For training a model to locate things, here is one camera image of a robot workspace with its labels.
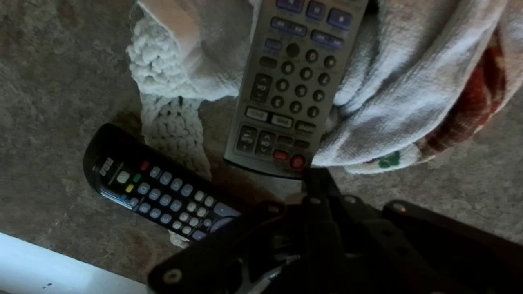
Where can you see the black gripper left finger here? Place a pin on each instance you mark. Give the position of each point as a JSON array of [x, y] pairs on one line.
[[229, 239]]

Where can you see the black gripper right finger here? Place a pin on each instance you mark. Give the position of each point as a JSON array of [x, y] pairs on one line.
[[435, 247]]

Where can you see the grey remote control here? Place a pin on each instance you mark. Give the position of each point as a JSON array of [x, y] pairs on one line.
[[294, 82]]

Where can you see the black remote control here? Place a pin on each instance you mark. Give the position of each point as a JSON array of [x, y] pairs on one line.
[[147, 185]]

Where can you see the white towel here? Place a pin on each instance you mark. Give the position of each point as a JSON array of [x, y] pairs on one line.
[[425, 82]]

